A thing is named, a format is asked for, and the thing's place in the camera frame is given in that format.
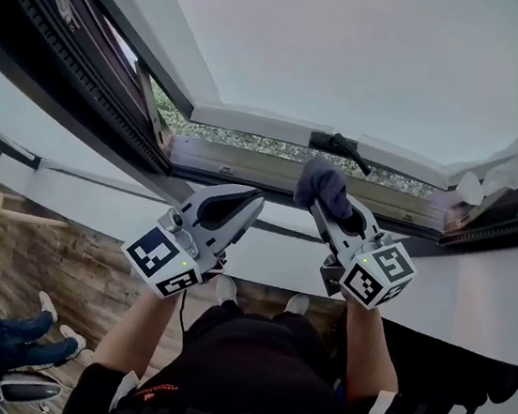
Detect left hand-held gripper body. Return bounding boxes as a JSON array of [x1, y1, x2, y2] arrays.
[[114, 200, 235, 309]]

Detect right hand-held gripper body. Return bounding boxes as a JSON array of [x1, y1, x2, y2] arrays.
[[315, 225, 422, 317]]

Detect dark blue cleaning cloth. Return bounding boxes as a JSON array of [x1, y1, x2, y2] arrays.
[[290, 154, 361, 224]]

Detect person's left forearm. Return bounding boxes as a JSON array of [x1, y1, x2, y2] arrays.
[[90, 282, 182, 380]]

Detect person's right forearm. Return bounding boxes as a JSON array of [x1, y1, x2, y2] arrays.
[[332, 298, 411, 407]]

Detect white window sash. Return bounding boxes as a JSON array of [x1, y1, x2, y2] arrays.
[[40, 0, 518, 201]]

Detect person's left white shoe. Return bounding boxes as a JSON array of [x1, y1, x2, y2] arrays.
[[212, 273, 241, 306]]

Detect person's white shoe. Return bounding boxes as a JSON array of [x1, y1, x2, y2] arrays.
[[282, 291, 312, 318], [212, 273, 241, 306]]

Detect person's right white shoe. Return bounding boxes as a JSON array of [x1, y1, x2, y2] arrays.
[[282, 291, 312, 318]]

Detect green bushes outside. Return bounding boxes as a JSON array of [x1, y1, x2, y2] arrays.
[[139, 77, 447, 200]]

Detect person's black-clothed body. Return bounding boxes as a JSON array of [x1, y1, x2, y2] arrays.
[[58, 279, 457, 414]]

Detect crumpled white tissue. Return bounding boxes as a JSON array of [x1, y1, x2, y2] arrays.
[[452, 121, 518, 213]]

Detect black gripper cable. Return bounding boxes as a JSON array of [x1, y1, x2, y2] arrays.
[[174, 286, 193, 338]]

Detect black window handle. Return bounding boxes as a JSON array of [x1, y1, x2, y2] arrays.
[[306, 129, 377, 177]]

